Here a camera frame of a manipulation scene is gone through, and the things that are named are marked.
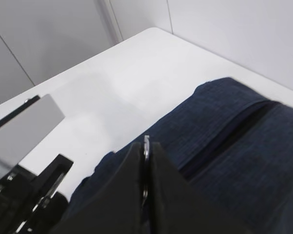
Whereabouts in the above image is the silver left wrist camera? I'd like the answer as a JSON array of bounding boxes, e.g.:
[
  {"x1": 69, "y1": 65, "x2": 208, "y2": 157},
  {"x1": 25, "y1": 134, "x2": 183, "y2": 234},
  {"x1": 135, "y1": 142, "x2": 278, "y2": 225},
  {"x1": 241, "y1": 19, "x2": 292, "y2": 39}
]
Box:
[{"x1": 0, "y1": 94, "x2": 65, "y2": 179}]

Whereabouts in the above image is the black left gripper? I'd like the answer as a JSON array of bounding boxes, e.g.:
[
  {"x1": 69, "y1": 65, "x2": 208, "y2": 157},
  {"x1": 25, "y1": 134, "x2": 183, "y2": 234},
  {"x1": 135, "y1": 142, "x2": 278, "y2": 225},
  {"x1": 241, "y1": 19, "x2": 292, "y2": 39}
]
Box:
[{"x1": 0, "y1": 154, "x2": 73, "y2": 234}]

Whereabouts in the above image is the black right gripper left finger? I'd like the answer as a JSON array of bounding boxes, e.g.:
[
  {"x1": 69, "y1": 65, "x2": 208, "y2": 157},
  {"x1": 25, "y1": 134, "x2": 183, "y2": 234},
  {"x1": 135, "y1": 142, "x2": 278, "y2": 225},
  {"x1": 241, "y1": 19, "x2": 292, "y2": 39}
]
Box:
[{"x1": 51, "y1": 143, "x2": 143, "y2": 234}]

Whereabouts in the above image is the navy blue lunch bag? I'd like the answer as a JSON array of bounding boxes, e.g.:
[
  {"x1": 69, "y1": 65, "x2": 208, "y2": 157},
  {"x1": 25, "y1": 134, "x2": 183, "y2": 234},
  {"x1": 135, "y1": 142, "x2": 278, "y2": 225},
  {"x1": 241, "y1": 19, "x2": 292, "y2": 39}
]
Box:
[{"x1": 61, "y1": 78, "x2": 293, "y2": 234}]

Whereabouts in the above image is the silver zipper pull ring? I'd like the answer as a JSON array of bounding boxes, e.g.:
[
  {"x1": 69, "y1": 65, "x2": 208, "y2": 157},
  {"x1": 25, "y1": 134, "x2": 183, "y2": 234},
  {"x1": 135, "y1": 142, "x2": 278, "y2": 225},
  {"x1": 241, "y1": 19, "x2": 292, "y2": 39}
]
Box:
[{"x1": 141, "y1": 135, "x2": 151, "y2": 210}]

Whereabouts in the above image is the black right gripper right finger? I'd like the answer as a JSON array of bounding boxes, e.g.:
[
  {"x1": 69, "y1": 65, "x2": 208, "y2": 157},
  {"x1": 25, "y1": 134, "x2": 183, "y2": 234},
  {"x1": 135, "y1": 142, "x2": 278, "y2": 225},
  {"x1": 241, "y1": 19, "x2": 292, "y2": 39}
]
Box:
[{"x1": 148, "y1": 142, "x2": 250, "y2": 234}]

